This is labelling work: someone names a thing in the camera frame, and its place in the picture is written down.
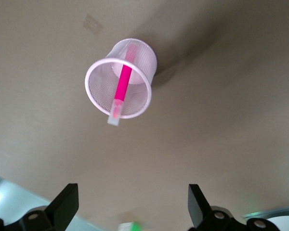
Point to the clear tape patch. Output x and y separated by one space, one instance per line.
93 24

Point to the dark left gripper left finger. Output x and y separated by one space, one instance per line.
62 209

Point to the pink marker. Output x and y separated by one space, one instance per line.
122 81

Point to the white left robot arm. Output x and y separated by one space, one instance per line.
286 223

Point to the brown table cover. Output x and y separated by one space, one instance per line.
207 132

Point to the pink mesh cup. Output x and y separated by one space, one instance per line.
101 81

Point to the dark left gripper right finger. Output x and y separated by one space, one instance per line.
200 211

